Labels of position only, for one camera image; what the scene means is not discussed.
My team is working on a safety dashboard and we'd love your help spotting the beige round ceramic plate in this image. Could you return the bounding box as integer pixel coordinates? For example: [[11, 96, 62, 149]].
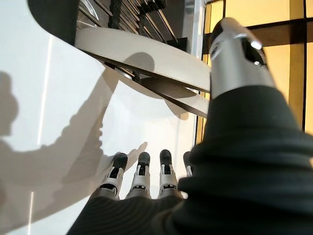
[[74, 26, 213, 93], [105, 62, 211, 119]]

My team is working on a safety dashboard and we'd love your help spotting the black dish drying rack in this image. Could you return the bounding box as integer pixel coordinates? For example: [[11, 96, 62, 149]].
[[27, 0, 189, 53]]

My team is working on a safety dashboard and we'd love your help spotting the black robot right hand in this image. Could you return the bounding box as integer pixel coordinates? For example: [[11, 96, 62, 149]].
[[66, 17, 313, 235]]

